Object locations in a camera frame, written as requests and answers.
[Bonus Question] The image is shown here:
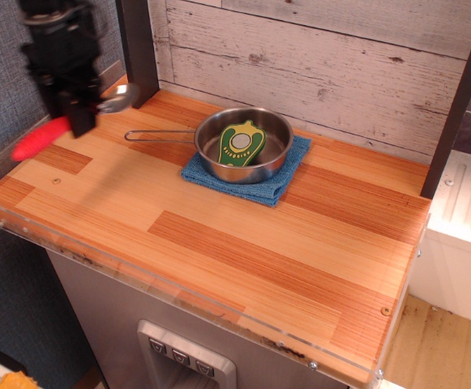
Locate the grey toy cabinet front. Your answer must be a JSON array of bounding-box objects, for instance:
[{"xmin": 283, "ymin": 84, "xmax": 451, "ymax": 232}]
[{"xmin": 49, "ymin": 253, "xmax": 344, "ymax": 388}]

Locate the clear acrylic front guard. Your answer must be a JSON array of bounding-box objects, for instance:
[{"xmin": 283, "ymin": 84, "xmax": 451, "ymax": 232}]
[{"xmin": 0, "ymin": 190, "xmax": 429, "ymax": 388}]

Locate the blue folded cloth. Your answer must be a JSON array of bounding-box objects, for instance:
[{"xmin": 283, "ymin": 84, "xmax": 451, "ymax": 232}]
[{"xmin": 181, "ymin": 135, "xmax": 311, "ymax": 207}]

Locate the small steel pan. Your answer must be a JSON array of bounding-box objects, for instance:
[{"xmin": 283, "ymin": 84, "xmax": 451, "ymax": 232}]
[{"xmin": 124, "ymin": 107, "xmax": 293, "ymax": 184}]

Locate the dark right frame post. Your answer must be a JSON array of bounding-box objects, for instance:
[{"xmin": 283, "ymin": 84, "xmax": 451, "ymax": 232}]
[{"xmin": 420, "ymin": 50, "xmax": 471, "ymax": 199}]

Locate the red handled metal spoon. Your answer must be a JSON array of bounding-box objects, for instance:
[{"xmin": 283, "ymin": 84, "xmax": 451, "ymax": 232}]
[{"xmin": 11, "ymin": 83, "xmax": 140, "ymax": 161}]

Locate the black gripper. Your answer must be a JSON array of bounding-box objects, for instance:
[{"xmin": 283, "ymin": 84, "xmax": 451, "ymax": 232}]
[{"xmin": 21, "ymin": 22, "xmax": 101, "ymax": 138}]

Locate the green toy pepper slice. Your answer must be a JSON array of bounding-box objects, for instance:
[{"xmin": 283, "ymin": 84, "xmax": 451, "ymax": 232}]
[{"xmin": 217, "ymin": 120, "xmax": 266, "ymax": 167}]

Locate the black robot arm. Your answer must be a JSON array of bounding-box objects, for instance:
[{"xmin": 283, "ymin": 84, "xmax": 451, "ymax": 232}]
[{"xmin": 19, "ymin": 1, "xmax": 102, "ymax": 138}]

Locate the white toy sink unit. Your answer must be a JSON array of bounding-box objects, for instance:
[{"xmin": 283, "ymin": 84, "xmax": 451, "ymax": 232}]
[{"xmin": 409, "ymin": 152, "xmax": 471, "ymax": 320}]

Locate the yellow object bottom left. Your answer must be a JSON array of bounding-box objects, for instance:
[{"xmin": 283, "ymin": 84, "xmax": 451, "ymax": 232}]
[{"xmin": 0, "ymin": 371, "xmax": 39, "ymax": 389}]

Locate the silver dispenser button panel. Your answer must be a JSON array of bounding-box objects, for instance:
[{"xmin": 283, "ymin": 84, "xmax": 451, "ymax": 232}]
[{"xmin": 137, "ymin": 319, "xmax": 238, "ymax": 388}]

